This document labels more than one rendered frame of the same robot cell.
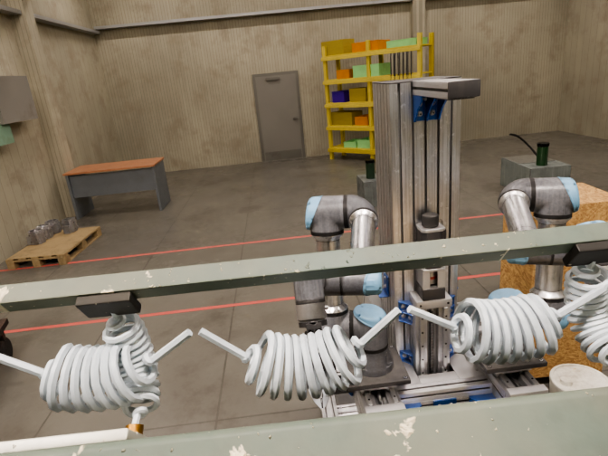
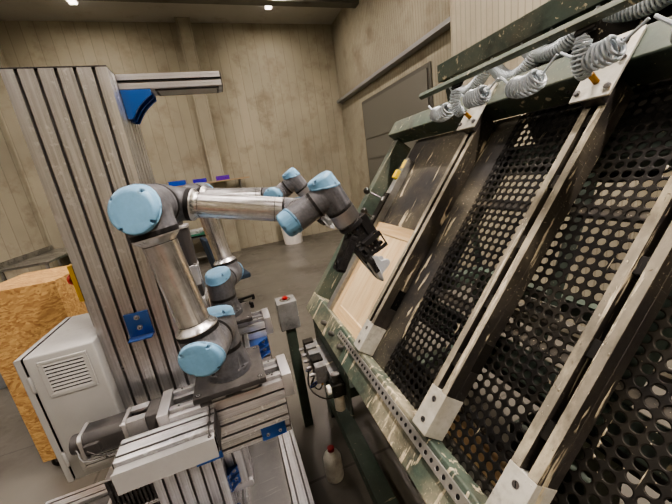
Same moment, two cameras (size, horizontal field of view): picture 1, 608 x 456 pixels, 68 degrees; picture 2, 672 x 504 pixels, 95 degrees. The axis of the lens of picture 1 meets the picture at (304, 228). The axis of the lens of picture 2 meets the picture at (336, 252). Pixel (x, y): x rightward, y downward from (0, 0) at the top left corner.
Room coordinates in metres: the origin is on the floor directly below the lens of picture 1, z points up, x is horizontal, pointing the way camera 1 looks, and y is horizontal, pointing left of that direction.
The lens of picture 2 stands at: (1.26, 0.81, 1.65)
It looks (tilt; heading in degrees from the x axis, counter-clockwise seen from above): 15 degrees down; 254
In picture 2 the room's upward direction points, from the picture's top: 8 degrees counter-clockwise
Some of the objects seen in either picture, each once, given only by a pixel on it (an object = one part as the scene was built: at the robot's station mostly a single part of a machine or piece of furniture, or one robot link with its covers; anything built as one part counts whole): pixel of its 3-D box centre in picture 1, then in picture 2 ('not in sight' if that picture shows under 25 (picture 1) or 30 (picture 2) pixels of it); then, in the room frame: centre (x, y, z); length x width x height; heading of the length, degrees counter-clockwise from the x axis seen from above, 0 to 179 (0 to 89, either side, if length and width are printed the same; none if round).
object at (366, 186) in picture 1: (387, 175); not in sight; (6.97, -1.41, 0.42); 0.88 x 0.72 x 0.84; 93
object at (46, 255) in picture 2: not in sight; (57, 273); (4.85, -6.20, 0.47); 1.83 x 0.69 x 0.94; 92
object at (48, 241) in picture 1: (55, 240); not in sight; (6.13, 3.55, 0.17); 1.20 x 0.84 x 0.34; 2
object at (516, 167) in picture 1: (528, 160); not in sight; (6.85, -3.59, 0.48); 0.96 x 0.77 x 0.95; 0
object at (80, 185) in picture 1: (120, 187); not in sight; (8.13, 3.27, 0.42); 1.56 x 0.80 x 0.84; 92
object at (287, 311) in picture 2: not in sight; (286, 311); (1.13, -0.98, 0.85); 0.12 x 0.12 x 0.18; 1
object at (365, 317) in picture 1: (368, 325); (217, 326); (1.41, -0.20, 1.20); 0.13 x 0.12 x 0.14; 79
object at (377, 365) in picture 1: (372, 353); (226, 356); (1.41, -0.21, 1.09); 0.15 x 0.15 x 0.10
